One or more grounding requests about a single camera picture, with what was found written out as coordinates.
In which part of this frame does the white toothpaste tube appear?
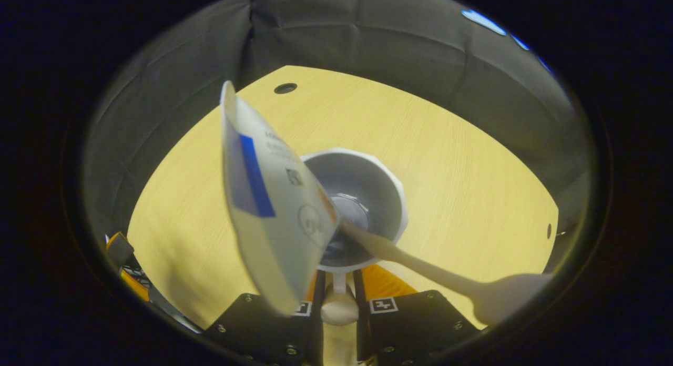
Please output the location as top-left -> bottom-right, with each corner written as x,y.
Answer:
220,80 -> 340,317

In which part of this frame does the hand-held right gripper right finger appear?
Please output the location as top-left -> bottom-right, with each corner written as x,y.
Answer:
352,265 -> 480,366

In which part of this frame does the black backdrop cloth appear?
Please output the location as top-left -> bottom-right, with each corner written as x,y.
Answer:
81,0 -> 595,282

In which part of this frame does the white cup with wooden handle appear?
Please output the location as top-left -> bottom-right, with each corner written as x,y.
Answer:
299,147 -> 410,366

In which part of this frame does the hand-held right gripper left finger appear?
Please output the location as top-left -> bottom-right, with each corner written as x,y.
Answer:
204,269 -> 325,366

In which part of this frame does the beige toothbrush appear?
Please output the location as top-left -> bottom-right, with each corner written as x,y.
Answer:
339,219 -> 555,326

